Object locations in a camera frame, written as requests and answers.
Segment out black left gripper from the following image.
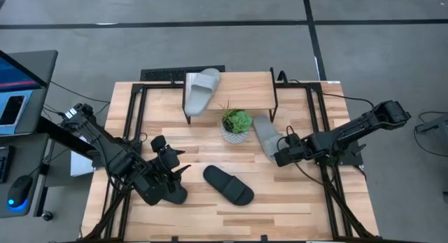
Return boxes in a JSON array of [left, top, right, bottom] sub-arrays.
[[157, 144, 193, 188]]

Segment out black slide sandal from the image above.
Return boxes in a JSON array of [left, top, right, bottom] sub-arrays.
[[202, 164, 256, 207], [161, 181, 189, 206]]

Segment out grey slide sandal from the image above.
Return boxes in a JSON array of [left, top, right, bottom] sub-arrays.
[[252, 114, 291, 164], [183, 67, 222, 118]]

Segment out wooden shelf with black legs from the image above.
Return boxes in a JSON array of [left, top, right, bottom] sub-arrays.
[[181, 67, 280, 126]]

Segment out green plant in patterned pot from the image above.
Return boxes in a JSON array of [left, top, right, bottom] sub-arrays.
[[218, 99, 254, 146]]

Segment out black perforated floor mat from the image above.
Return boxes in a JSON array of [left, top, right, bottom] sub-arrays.
[[139, 64, 226, 83]]

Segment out white paper sheet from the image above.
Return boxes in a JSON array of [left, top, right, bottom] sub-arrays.
[[69, 133, 96, 178]]

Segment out black support beam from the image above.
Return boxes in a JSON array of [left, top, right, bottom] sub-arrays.
[[36, 116, 96, 160]]

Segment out grey power box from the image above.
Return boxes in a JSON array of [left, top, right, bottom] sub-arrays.
[[414, 112, 448, 136]]

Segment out grey desk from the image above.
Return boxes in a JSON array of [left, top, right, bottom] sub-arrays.
[[0, 49, 60, 219]]

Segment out black computer mouse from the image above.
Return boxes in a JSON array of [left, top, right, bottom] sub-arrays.
[[6, 174, 34, 211]]

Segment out black keyboard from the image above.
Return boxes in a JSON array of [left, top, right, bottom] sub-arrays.
[[0, 145, 15, 185]]

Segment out black smartphone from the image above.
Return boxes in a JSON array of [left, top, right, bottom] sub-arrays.
[[0, 95, 27, 127]]

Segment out computer monitor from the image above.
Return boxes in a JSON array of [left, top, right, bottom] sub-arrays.
[[0, 48, 49, 137]]

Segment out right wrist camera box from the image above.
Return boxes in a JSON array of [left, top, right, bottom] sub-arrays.
[[274, 147, 299, 168]]

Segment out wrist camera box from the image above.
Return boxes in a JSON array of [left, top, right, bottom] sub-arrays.
[[274, 147, 299, 168], [150, 134, 167, 153]]

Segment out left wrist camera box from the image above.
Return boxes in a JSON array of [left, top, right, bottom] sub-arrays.
[[150, 134, 167, 153]]

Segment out black metal table frame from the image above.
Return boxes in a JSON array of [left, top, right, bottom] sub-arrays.
[[80, 80, 382, 242]]

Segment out black cable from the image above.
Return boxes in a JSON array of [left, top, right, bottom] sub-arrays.
[[412, 111, 448, 158], [48, 80, 112, 104], [277, 69, 302, 85], [321, 91, 376, 111]]

